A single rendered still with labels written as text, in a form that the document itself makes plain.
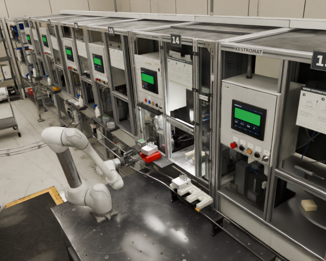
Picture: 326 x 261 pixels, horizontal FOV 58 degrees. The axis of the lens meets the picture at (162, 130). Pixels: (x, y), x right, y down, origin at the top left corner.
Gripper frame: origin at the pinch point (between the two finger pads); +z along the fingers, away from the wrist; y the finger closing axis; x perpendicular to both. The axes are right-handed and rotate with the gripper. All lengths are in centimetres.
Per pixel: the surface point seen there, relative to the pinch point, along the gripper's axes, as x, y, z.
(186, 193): -57, -14, 9
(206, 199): -76, -11, 13
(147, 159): -6.0, -4.2, 6.0
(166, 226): -62, -31, -16
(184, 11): 395, 88, 381
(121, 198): -8.0, -31.3, -26.1
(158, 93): -5, 54, 23
